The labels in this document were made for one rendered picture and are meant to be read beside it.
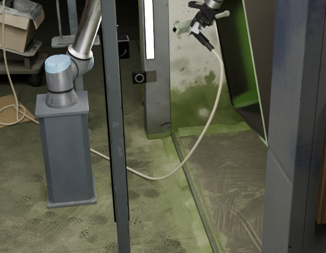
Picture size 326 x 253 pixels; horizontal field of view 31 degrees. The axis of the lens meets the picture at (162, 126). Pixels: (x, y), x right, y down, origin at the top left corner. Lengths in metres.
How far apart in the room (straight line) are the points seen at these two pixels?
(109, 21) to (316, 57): 1.02
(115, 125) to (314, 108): 1.11
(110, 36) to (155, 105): 2.28
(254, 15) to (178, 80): 1.37
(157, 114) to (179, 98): 0.20
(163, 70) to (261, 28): 1.32
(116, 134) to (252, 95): 1.80
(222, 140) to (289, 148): 3.02
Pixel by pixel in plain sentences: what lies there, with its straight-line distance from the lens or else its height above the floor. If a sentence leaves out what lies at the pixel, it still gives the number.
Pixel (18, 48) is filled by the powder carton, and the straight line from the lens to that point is 5.49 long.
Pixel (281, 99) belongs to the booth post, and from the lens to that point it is 1.29.
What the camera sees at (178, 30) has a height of 1.13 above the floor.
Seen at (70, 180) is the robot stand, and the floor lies 0.18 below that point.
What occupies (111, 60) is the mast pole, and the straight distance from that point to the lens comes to 2.08.
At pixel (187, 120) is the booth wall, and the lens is 4.38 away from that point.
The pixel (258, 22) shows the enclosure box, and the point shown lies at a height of 1.18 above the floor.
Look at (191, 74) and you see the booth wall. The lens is 4.24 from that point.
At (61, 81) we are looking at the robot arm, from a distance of 3.40.
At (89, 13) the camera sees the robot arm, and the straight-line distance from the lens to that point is 3.36.
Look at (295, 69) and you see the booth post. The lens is 1.20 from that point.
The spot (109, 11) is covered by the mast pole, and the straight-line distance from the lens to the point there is 2.03.
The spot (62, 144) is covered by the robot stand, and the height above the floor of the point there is 0.43.
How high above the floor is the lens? 2.01
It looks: 26 degrees down
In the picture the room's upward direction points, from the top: 2 degrees counter-clockwise
